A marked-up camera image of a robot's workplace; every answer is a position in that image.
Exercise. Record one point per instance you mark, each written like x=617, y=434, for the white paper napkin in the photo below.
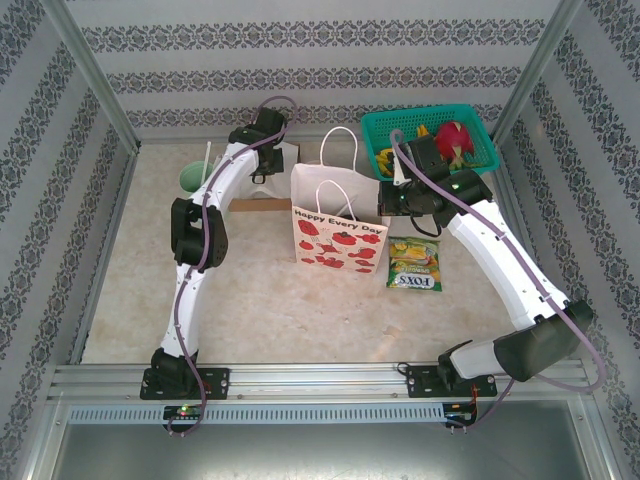
x=250, y=187

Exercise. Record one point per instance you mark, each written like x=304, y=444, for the green yellow candy bag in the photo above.
x=415, y=265

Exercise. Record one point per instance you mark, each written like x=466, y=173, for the white red paper gift bag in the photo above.
x=340, y=250

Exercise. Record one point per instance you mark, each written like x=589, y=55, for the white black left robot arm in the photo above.
x=185, y=310

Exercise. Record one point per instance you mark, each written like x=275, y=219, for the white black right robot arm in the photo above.
x=490, y=260

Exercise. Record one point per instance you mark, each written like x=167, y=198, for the yellow toy banana bunch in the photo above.
x=385, y=162

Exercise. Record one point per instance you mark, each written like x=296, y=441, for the paper wrapped straw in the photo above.
x=218, y=159

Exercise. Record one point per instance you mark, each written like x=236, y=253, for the brown cardboard napkin box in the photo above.
x=260, y=205

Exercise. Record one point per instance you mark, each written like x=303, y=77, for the white straw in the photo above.
x=206, y=155

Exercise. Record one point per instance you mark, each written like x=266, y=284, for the red toy dragon fruit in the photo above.
x=455, y=140

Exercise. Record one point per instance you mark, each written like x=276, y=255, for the teal plastic basket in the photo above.
x=390, y=125

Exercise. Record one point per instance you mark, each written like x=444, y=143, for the green straw holder cup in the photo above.
x=192, y=177

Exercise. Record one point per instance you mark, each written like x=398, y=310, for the right controller board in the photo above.
x=460, y=414

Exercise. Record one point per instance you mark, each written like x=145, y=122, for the controller board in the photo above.
x=182, y=412
x=460, y=414

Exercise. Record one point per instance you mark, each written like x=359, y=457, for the left controller board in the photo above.
x=182, y=412

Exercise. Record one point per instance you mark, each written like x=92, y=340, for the aluminium frame post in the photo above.
x=540, y=65
x=90, y=65

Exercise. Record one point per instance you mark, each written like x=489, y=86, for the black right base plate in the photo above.
x=420, y=382

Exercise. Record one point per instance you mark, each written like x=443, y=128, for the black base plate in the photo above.
x=420, y=382
x=220, y=382

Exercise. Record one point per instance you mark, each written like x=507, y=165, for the aluminium mounting rail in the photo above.
x=310, y=380

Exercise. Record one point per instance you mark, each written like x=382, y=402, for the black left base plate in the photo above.
x=220, y=382

